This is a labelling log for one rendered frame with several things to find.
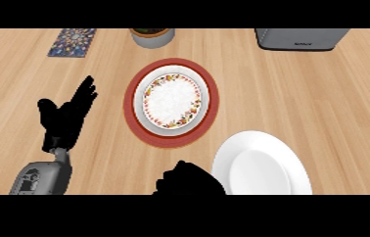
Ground plain white plate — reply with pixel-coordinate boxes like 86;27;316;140
210;130;313;196

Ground colourful patterned rectangular coaster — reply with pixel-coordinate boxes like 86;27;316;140
45;28;98;59

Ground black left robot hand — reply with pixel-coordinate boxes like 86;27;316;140
36;74;100;154

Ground grey box appliance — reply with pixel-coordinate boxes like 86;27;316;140
253;27;352;52

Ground floral rimmed white plate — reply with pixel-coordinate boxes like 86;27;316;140
132;65;210;138

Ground red round placemat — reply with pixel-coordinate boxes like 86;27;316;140
122;57;221;149

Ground grey plant pot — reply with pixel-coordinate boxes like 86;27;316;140
128;27;176;50

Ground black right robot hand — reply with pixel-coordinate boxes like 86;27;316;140
151;160;227;196

